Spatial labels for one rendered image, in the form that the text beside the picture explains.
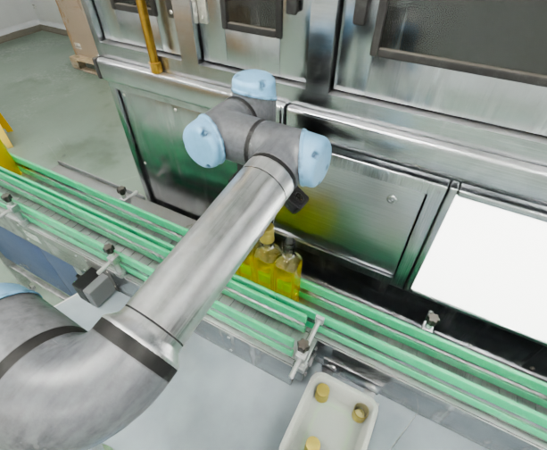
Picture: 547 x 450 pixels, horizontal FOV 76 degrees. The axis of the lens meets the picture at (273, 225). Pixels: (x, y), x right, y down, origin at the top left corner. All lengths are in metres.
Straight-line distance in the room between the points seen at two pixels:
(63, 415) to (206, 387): 0.73
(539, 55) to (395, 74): 0.21
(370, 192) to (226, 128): 0.39
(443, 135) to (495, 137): 0.08
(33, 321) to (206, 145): 0.30
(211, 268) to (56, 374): 0.17
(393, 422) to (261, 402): 0.34
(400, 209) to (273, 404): 0.60
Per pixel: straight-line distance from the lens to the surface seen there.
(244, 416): 1.04
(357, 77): 0.75
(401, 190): 0.78
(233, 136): 0.53
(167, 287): 0.38
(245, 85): 0.61
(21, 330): 0.43
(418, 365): 0.93
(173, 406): 1.08
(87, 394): 0.37
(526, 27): 0.69
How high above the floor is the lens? 1.74
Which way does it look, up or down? 45 degrees down
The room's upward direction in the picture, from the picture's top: straight up
